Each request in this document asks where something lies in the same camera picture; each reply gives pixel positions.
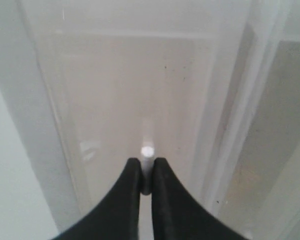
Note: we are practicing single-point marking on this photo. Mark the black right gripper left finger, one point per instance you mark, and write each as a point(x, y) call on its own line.
point(116, 217)

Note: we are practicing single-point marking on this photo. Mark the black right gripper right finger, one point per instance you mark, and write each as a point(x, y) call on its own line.
point(176, 215)

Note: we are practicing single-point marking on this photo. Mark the clear drawer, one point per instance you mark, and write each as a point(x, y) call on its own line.
point(84, 84)

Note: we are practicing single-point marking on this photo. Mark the white plastic drawer cabinet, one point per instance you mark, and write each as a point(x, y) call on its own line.
point(258, 192)

